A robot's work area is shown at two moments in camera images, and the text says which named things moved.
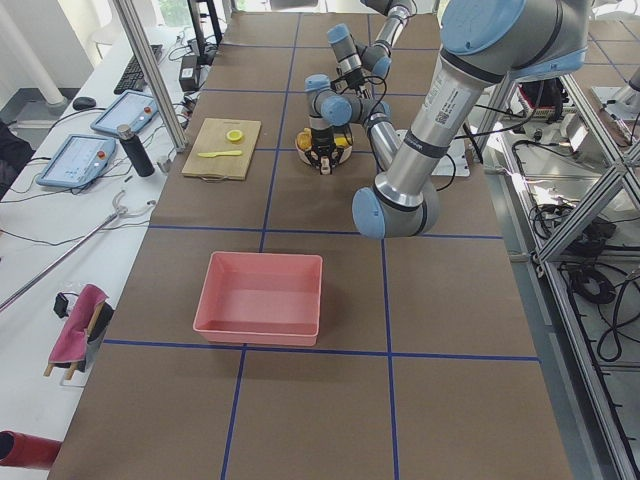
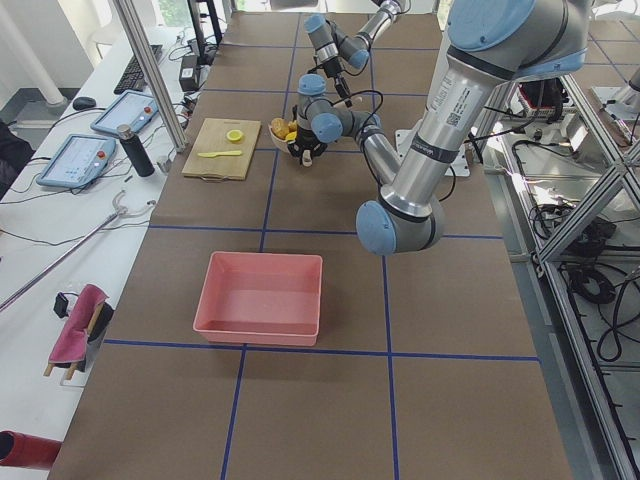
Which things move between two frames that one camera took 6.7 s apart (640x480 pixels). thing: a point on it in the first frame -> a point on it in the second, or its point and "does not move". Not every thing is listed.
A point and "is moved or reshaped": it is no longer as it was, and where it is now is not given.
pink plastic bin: x=261 y=299 does not move
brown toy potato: x=304 y=138 is moved or reshaped
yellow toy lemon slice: x=234 y=135 does not move
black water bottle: x=135 y=151 does not move
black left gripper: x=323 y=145 -> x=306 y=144
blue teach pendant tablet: x=131 y=108 does not move
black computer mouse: x=83 y=103 does not move
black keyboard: x=133 y=78 does not move
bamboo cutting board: x=212 y=138 does not move
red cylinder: x=27 y=451 does not move
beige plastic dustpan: x=324 y=161 -> x=278 y=143
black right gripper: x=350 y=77 -> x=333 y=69
